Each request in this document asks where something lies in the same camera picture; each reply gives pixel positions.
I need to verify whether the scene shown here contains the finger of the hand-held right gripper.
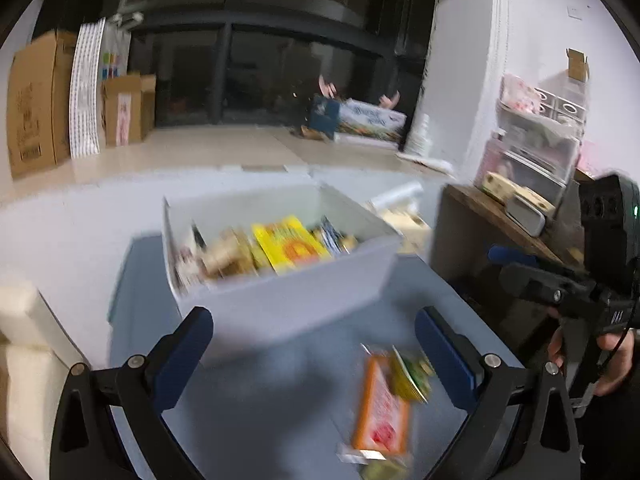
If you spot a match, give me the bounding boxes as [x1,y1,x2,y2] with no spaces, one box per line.
[487,245,576,281]
[500,262,601,318]

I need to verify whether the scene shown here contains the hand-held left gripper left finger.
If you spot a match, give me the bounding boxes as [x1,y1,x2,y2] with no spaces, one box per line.
[50,306,214,480]

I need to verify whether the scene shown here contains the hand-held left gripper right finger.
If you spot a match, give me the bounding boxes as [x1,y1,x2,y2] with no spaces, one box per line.
[415,305,583,480]

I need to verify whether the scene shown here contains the green snack packet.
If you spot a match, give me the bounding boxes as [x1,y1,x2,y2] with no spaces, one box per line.
[390,345,433,403]

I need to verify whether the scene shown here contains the orange snack packet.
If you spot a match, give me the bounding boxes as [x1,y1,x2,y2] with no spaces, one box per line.
[350,355,413,456]

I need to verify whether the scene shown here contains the white barcode snack packet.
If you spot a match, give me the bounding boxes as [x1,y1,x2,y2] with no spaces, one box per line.
[175,222,206,291]

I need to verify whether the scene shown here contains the tan snack packet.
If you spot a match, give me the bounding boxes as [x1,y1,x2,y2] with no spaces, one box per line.
[202,230,258,281]

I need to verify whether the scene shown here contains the pale round snack packet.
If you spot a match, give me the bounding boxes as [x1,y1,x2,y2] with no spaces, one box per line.
[362,460,411,480]

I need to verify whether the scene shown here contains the white storage box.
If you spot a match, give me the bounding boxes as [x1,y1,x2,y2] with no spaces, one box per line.
[161,182,403,341]

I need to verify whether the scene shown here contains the yellow snack packet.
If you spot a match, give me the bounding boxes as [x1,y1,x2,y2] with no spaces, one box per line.
[251,216,333,275]

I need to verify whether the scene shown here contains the blue and white snack packet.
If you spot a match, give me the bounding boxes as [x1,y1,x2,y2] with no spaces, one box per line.
[315,217,358,256]

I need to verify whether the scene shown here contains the person's right hand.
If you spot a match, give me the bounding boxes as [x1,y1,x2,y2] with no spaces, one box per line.
[547,325,640,398]

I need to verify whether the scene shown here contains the grey and white speaker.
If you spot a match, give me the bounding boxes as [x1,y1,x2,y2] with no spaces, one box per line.
[505,194,546,237]

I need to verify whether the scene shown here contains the clear plastic container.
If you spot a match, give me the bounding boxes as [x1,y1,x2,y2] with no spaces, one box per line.
[555,180,586,251]

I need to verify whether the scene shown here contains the wooden side table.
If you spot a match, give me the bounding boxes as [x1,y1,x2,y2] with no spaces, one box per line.
[430,182,591,301]

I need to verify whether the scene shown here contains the clear plastic drawer unit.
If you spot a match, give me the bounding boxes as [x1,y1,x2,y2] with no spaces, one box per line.
[482,72,588,201]

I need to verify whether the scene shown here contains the white bottle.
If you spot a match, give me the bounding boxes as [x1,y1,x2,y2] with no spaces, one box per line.
[406,112,431,156]

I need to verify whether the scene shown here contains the cream sofa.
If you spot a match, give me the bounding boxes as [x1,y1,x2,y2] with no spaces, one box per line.
[0,272,91,461]

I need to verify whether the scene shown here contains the pink floral cloth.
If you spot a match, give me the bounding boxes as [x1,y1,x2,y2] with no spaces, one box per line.
[501,74,543,113]

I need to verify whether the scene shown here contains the tiny cardboard box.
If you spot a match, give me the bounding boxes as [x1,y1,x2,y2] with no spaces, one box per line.
[566,48,590,82]

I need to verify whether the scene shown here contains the printed gift box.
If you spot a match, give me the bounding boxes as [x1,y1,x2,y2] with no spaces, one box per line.
[307,94,407,143]

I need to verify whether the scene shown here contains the small cardboard box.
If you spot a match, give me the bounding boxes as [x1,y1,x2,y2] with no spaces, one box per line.
[101,74,157,147]

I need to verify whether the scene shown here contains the dotted paper bag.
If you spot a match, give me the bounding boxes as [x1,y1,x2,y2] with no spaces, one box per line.
[69,17,107,160]

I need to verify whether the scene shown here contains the large cardboard box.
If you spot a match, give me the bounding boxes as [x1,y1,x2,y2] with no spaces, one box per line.
[6,30,78,180]

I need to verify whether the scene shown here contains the white paper bag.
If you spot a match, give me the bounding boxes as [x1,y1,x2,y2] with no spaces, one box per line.
[100,12,143,81]

